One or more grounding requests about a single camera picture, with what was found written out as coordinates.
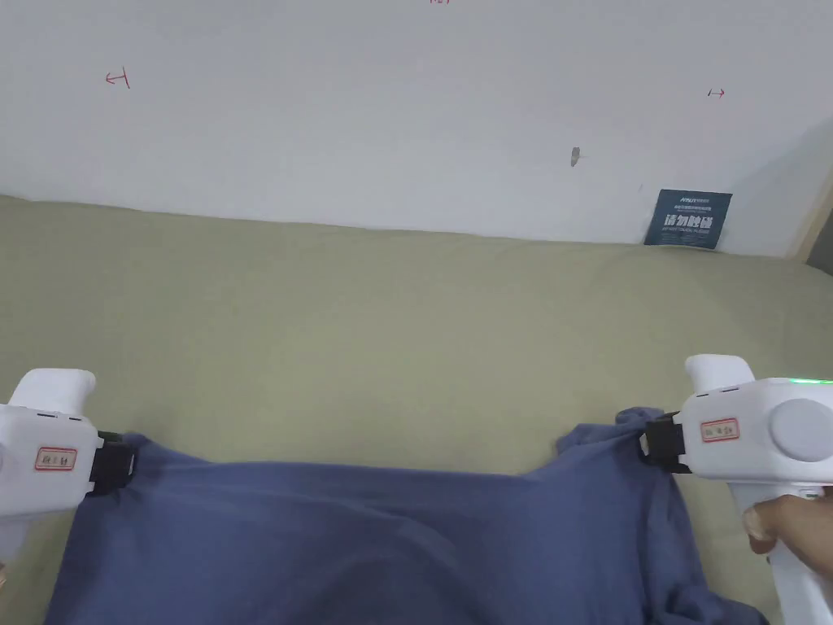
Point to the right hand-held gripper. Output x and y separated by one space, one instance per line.
748 436

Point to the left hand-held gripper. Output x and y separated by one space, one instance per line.
39 443

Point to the dark blue shirt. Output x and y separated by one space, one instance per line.
390 540

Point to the person's right hand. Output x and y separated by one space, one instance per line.
791 527

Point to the dark blue sign card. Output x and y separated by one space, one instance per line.
687 218

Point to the bed with pale green sheet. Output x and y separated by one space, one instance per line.
364 338

